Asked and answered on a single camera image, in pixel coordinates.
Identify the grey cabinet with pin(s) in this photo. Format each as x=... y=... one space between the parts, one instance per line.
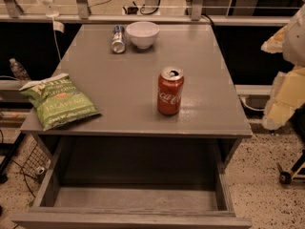
x=130 y=135

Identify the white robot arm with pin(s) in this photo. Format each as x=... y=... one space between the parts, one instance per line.
x=294 y=39

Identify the open grey top drawer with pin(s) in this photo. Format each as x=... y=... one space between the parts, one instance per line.
x=134 y=183

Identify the plastic water bottle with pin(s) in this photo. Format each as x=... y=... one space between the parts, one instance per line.
x=18 y=70

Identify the green jalapeno chip bag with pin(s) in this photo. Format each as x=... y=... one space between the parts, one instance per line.
x=57 y=101

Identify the black caster wheel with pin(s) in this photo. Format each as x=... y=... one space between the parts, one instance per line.
x=284 y=177

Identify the white bowl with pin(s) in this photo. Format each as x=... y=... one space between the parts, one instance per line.
x=143 y=33

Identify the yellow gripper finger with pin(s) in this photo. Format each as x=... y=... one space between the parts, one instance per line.
x=287 y=95
x=275 y=43

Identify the black wire basket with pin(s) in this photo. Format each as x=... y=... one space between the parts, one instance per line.
x=36 y=164

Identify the red coke can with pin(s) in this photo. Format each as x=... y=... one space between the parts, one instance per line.
x=170 y=87

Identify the silver blue can lying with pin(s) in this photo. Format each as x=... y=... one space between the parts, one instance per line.
x=118 y=39

